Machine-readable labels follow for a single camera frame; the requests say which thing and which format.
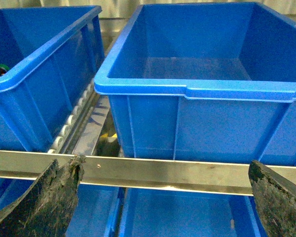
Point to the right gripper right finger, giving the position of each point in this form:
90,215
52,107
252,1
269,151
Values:
275,199

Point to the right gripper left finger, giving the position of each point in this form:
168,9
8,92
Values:
46,208

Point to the blue bin with buttons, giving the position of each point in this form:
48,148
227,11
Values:
52,54

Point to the lower left blue bin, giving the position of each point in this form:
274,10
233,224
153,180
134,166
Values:
96,213

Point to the white roller track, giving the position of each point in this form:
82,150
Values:
71,124

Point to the lower right blue bin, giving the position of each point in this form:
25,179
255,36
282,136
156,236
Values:
158,213

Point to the empty blue target bin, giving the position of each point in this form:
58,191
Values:
204,81

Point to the green push button middle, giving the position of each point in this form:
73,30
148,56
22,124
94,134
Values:
3,69

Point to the steel front shelf rail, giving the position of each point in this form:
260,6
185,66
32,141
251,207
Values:
170,175

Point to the steel centre divider rail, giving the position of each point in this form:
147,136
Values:
89,138

